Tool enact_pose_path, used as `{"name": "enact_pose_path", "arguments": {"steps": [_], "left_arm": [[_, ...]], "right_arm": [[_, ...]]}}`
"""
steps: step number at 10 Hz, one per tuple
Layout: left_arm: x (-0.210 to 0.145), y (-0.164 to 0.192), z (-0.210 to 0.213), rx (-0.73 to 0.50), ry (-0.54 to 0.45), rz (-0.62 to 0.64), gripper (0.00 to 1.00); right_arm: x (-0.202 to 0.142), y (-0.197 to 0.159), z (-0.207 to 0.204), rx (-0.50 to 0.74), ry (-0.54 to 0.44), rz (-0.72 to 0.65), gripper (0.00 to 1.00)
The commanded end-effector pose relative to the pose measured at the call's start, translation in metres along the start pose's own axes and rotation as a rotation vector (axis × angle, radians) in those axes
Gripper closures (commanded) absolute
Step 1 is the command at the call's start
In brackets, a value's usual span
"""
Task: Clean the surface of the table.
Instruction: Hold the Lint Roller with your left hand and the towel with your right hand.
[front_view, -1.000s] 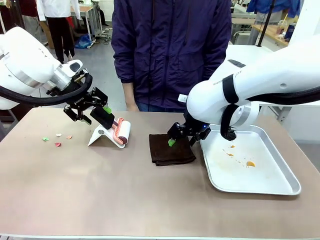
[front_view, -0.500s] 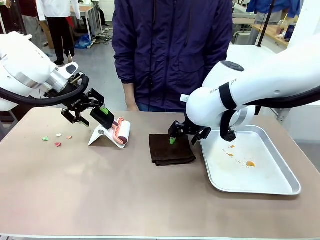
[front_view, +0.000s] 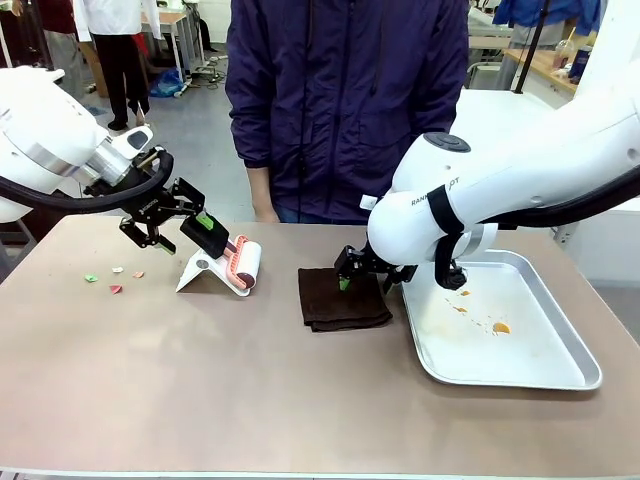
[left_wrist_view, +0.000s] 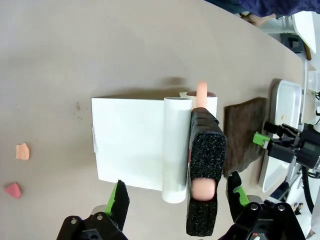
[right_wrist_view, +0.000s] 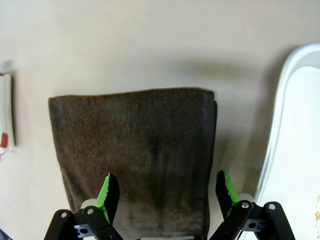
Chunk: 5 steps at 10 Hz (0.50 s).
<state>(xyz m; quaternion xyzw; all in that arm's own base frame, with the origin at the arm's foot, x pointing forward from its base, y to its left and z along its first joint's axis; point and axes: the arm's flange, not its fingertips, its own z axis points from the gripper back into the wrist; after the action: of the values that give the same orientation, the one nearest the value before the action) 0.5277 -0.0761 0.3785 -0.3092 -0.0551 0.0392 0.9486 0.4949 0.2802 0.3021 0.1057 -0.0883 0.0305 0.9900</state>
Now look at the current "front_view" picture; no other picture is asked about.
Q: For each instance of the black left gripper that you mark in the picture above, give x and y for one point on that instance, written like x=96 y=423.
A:
x=150 y=205

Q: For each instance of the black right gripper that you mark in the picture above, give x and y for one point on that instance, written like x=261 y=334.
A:
x=372 y=262

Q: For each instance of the dark brown cloth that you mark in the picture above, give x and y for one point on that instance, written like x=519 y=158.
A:
x=345 y=310

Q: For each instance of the pink lint roller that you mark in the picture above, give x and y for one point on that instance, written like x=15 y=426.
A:
x=250 y=255

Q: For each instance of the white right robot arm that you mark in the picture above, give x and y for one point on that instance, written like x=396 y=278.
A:
x=525 y=150

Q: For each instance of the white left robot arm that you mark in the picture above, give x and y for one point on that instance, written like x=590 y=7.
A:
x=40 y=130

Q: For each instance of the person's right hand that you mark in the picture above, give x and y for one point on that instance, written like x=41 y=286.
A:
x=264 y=197

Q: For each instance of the white lint roller stand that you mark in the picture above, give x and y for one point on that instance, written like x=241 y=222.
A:
x=200 y=272

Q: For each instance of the green paper scrap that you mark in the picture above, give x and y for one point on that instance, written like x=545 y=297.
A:
x=90 y=278

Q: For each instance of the blue plastic bag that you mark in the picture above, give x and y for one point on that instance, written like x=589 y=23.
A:
x=167 y=84

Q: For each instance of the large orange food crumb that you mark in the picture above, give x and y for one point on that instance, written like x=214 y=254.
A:
x=501 y=328

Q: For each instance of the silver metal tray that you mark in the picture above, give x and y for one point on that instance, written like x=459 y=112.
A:
x=500 y=360

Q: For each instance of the person in navy jacket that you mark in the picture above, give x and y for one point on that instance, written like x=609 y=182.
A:
x=350 y=100

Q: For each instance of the person in white top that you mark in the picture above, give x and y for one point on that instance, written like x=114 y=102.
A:
x=117 y=50

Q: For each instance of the person in grey trousers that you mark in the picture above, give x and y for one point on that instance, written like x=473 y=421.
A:
x=65 y=55

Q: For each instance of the white cabinet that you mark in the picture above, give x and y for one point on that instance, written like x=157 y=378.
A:
x=605 y=240

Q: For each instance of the wooden background table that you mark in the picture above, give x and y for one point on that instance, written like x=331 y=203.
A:
x=542 y=67

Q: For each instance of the black pole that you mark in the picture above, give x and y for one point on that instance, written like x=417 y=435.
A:
x=532 y=45

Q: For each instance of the clear plastic cup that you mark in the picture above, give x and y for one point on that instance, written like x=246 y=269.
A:
x=565 y=50

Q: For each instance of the dark blue box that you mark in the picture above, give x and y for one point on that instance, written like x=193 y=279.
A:
x=581 y=65

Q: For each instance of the person in blue jacket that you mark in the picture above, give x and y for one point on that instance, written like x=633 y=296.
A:
x=560 y=15

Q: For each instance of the background metal frame table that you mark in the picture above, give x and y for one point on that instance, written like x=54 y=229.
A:
x=182 y=30

